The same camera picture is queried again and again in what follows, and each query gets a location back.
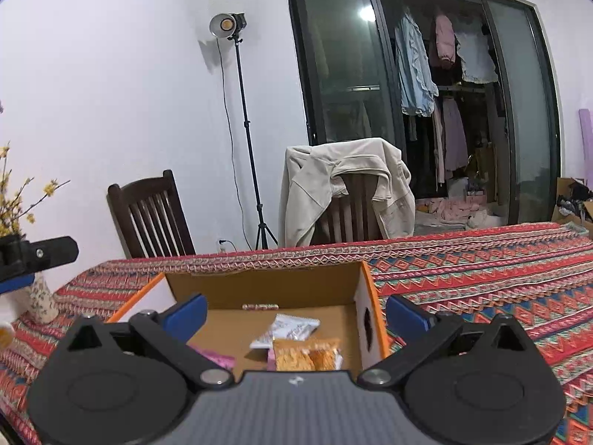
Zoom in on beige jacket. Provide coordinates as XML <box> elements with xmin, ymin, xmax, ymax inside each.
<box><xmin>279</xmin><ymin>138</ymin><xmax>416</xmax><ymax>247</ymax></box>

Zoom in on wooden chair under jacket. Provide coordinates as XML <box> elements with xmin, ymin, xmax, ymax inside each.
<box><xmin>312</xmin><ymin>174</ymin><xmax>383</xmax><ymax>245</ymax></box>

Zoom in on pile of pink clothes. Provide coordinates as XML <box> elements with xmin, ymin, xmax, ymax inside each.
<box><xmin>414</xmin><ymin>194</ymin><xmax>505</xmax><ymax>231</ymax></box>

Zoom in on yellow flower branches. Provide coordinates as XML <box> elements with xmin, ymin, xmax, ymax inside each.
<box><xmin>0</xmin><ymin>141</ymin><xmax>71</xmax><ymax>238</ymax></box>

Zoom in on hanging lilac clothing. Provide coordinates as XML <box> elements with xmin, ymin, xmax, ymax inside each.
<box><xmin>432</xmin><ymin>95</ymin><xmax>470</xmax><ymax>184</ymax></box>

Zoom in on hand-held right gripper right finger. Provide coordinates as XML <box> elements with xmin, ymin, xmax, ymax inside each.
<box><xmin>357</xmin><ymin>294</ymin><xmax>534</xmax><ymax>388</ymax></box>

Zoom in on brown cardboard box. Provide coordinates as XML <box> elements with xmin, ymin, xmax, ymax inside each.
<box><xmin>550</xmin><ymin>177</ymin><xmax>593</xmax><ymax>239</ymax></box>

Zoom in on white blue-print snack packet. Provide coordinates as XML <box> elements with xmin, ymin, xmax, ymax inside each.
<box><xmin>250</xmin><ymin>314</ymin><xmax>321</xmax><ymax>350</ymax></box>

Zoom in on hanging white garment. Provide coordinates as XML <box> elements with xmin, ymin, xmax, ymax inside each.
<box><xmin>454</xmin><ymin>23</ymin><xmax>499</xmax><ymax>84</ymax></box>

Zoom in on white cracker-print snack packet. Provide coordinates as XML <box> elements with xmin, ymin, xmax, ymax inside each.
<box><xmin>272</xmin><ymin>337</ymin><xmax>344</xmax><ymax>372</ymax></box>

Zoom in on orange cardboard box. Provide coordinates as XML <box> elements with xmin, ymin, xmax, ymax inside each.
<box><xmin>106</xmin><ymin>261</ymin><xmax>391</xmax><ymax>374</ymax></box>

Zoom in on wardrobe with hanging clothes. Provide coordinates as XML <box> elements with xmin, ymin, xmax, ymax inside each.
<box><xmin>284</xmin><ymin>0</ymin><xmax>564</xmax><ymax>231</ymax></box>

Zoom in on purple rolled mat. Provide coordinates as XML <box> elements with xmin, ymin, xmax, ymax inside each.
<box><xmin>578</xmin><ymin>108</ymin><xmax>593</xmax><ymax>173</ymax></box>

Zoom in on hanging pink garment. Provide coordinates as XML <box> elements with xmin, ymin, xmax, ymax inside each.
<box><xmin>433</xmin><ymin>13</ymin><xmax>460</xmax><ymax>71</ymax></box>

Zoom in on studio light on black stand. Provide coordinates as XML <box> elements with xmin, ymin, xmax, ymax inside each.
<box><xmin>209</xmin><ymin>11</ymin><xmax>279</xmax><ymax>252</ymax></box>

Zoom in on purple snack packet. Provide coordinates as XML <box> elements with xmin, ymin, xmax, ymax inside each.
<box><xmin>189</xmin><ymin>344</ymin><xmax>237</xmax><ymax>372</ymax></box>

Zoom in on patterned red tablecloth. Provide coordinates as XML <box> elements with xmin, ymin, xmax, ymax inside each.
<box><xmin>0</xmin><ymin>221</ymin><xmax>593</xmax><ymax>445</ymax></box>

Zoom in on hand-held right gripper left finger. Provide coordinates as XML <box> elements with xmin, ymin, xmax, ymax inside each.
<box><xmin>60</xmin><ymin>293</ymin><xmax>235</xmax><ymax>388</ymax></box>

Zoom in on hanging light blue shirt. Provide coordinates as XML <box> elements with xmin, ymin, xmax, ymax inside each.
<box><xmin>394</xmin><ymin>7</ymin><xmax>440</xmax><ymax>118</ymax></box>

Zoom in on white orange snack packet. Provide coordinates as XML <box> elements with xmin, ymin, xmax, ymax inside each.
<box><xmin>0</xmin><ymin>293</ymin><xmax>20</xmax><ymax>347</ymax></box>

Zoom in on dark wooden chair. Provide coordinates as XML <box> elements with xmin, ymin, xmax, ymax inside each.
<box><xmin>107</xmin><ymin>169</ymin><xmax>196</xmax><ymax>259</ymax></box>

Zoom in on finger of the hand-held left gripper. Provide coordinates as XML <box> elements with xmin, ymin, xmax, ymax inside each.
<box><xmin>0</xmin><ymin>274</ymin><xmax>36</xmax><ymax>296</ymax></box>
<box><xmin>0</xmin><ymin>235</ymin><xmax>79</xmax><ymax>275</ymax></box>

